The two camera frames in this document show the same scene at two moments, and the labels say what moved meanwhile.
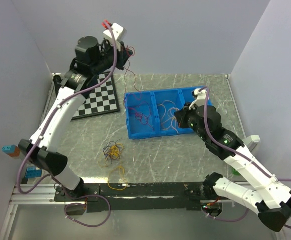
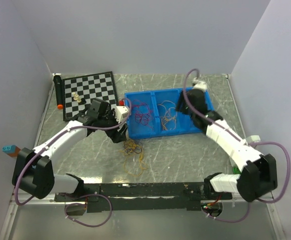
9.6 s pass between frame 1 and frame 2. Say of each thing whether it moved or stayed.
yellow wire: stayed
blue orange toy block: stayed
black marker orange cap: stayed
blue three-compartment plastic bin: stayed
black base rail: stayed
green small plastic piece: stayed
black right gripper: moved
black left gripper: moved
